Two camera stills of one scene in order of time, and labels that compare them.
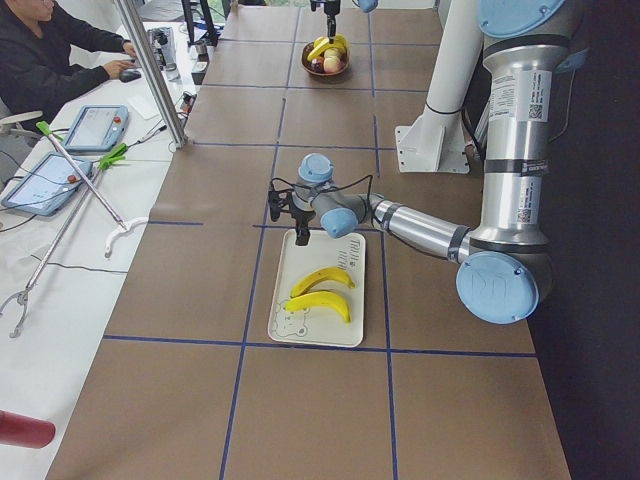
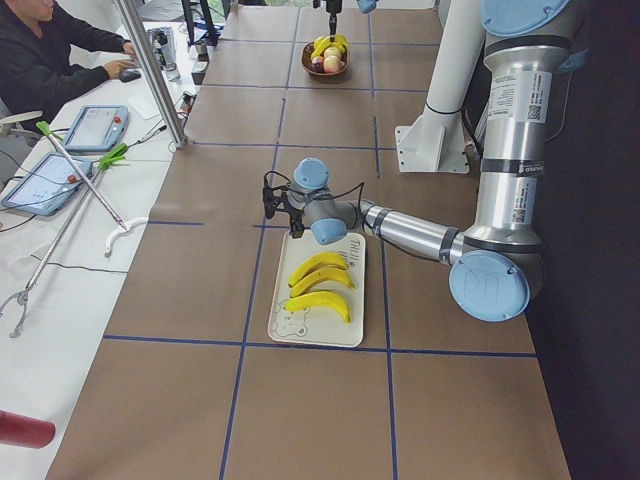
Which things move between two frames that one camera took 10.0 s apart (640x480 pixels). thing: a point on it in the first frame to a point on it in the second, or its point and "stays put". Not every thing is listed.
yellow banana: [320, 45] to [322, 258]
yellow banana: [324, 274] stays put
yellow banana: [320, 299] stays put
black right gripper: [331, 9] stays put
